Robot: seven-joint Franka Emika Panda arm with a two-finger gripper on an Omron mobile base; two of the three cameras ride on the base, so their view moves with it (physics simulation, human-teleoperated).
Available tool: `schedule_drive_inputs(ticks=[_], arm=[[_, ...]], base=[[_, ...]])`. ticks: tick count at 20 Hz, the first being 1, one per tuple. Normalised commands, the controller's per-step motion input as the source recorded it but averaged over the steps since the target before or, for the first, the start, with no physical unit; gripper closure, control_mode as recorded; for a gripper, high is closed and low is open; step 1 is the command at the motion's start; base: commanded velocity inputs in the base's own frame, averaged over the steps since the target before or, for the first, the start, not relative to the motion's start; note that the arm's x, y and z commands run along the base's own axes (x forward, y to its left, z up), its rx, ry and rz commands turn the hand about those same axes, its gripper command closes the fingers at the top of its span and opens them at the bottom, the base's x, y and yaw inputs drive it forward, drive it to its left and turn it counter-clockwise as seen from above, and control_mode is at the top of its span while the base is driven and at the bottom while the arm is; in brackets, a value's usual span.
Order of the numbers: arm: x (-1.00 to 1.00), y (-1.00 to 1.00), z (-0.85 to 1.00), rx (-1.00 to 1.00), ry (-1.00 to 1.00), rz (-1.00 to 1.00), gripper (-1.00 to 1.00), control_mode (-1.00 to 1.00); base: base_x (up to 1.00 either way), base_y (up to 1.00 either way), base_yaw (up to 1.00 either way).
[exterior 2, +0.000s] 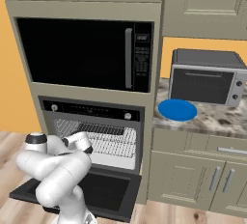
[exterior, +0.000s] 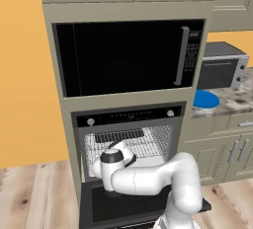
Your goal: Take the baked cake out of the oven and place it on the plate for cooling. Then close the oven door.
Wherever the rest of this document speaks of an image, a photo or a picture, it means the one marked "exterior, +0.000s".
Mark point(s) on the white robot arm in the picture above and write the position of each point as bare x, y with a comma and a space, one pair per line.
148, 180

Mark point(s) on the black built-in oven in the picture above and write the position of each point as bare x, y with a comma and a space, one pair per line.
131, 116

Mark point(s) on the silver oven knob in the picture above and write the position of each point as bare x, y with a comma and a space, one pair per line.
91, 121
170, 113

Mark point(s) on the blue plate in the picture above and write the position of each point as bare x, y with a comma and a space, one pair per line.
206, 99

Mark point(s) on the silver toaster oven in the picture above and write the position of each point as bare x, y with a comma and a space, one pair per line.
220, 70

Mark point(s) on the beige base cupboard door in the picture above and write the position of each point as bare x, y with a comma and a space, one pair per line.
245, 165
210, 159

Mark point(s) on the black oven door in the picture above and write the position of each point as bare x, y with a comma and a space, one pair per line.
99, 203

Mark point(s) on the black built-in microwave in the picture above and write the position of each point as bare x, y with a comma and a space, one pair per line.
125, 58

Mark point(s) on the beige tall cabinet housing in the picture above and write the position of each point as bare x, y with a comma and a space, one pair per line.
131, 11

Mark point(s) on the beige drawer front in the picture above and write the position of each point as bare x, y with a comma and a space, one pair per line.
242, 118

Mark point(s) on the beige wall cupboard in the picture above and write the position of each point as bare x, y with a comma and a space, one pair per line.
235, 2

